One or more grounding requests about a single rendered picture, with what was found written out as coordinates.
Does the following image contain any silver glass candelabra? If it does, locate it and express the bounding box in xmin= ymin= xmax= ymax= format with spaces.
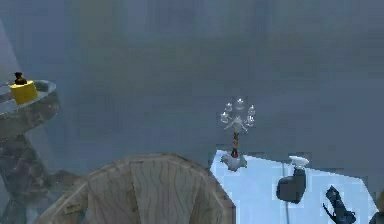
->
xmin=219 ymin=97 xmax=257 ymax=173

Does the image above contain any beige wooden round bin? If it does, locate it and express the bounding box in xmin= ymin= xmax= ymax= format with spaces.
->
xmin=34 ymin=152 xmax=237 ymax=224

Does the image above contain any pale blue white table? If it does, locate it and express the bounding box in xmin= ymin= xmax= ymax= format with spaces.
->
xmin=209 ymin=149 xmax=380 ymax=224

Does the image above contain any black spray bottle white trigger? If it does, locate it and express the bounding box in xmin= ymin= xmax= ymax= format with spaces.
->
xmin=275 ymin=155 xmax=310 ymax=205

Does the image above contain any yellow cylinder with dark top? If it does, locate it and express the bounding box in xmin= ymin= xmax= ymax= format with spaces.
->
xmin=8 ymin=71 xmax=40 ymax=106

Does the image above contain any dark blue crumpled object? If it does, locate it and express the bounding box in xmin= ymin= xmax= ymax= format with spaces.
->
xmin=321 ymin=185 xmax=357 ymax=224

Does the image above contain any grey stone pedestal sink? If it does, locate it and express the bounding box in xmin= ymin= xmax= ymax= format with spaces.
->
xmin=0 ymin=79 xmax=62 ymax=224

